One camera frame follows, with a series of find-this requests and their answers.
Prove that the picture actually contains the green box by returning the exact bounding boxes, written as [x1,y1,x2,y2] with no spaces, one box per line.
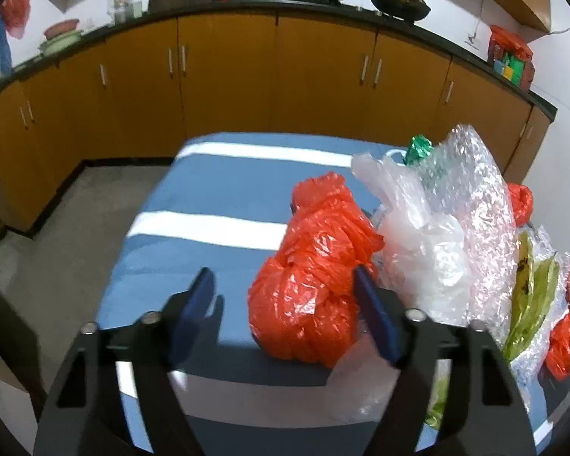
[116,2,143,22]

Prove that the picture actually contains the pink basin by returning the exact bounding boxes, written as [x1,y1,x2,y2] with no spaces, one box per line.
[44,19,81,41]

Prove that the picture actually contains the hanging red plastic bag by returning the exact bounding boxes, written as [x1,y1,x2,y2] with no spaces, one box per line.
[0,0,32,39]

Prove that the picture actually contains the blue white striped tablecloth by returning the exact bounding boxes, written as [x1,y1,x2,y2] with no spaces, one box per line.
[97,133,559,452]

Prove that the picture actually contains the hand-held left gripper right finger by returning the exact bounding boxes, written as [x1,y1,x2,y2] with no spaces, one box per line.
[354,266,537,456]

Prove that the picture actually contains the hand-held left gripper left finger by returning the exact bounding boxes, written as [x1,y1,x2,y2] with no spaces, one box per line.
[33,267,215,456]

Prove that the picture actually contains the red bag of packets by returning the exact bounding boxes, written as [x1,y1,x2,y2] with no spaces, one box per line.
[486,25,535,91]

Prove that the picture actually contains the white wall socket with cable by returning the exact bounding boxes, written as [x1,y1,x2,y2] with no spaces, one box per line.
[464,0,486,51]

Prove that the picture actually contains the orange wooden base cabinets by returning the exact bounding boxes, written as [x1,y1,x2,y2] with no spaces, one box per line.
[0,9,552,236]

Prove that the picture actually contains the black wok with lid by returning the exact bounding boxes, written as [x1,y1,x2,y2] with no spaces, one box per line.
[369,0,431,23]

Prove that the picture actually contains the large red plastic bag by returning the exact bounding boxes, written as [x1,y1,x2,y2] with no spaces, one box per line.
[248,172,385,370]

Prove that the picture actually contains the clear bubble wrap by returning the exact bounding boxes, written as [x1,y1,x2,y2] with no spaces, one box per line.
[420,124,570,393]

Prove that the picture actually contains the black kitchen countertop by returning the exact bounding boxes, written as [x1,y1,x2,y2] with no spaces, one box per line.
[0,0,559,122]

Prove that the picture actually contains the green foil wrapper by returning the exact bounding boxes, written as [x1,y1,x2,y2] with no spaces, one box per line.
[404,135,435,165]

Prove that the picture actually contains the yellow-green plastic bag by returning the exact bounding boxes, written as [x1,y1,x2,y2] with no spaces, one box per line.
[501,233,561,362]

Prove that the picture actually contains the white translucent plastic bag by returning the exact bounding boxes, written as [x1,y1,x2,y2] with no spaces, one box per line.
[328,152,471,423]

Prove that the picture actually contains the small red plastic bag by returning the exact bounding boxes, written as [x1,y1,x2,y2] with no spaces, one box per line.
[507,183,535,226]

